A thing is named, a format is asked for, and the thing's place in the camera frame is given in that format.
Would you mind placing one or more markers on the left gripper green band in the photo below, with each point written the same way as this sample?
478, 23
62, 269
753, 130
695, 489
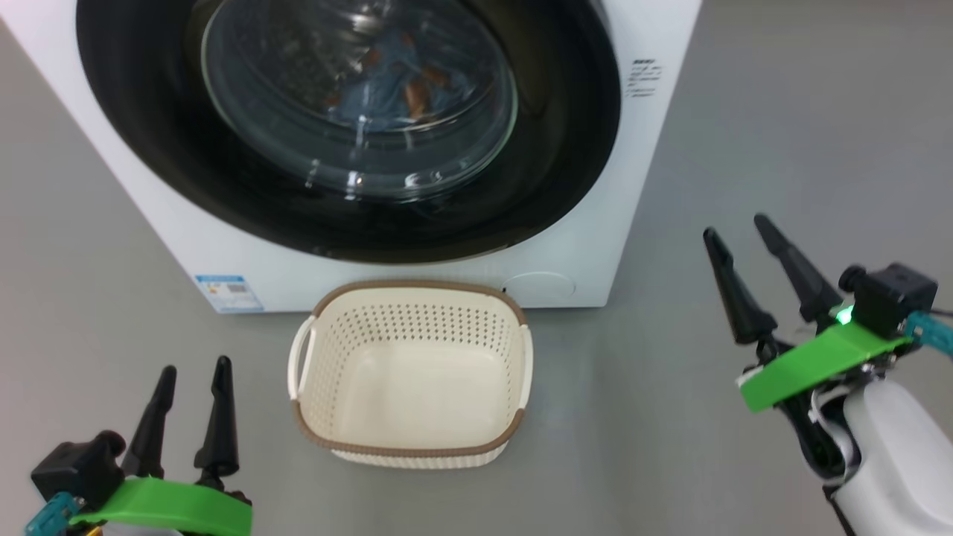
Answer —
171, 510

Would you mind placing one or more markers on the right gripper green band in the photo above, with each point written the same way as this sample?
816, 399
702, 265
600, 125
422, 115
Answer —
811, 365

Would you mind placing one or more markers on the black round glass washer door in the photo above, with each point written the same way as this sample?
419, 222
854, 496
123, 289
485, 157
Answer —
149, 149

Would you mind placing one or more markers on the blue garment with cream lining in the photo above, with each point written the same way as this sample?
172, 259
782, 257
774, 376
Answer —
447, 82

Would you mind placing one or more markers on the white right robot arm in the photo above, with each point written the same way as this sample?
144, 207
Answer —
901, 461

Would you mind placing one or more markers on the white front-load washing machine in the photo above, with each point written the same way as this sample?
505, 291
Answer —
186, 253

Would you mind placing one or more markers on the blue white energy label sticker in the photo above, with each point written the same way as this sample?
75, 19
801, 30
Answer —
229, 293

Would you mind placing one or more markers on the cream perforated laundry basket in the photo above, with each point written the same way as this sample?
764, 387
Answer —
409, 450

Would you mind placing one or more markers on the round white filter cover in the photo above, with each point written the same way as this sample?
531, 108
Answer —
537, 289

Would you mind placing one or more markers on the black text warning sticker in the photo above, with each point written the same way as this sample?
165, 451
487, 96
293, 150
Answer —
645, 78

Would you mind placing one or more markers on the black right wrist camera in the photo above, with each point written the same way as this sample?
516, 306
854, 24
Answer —
893, 298

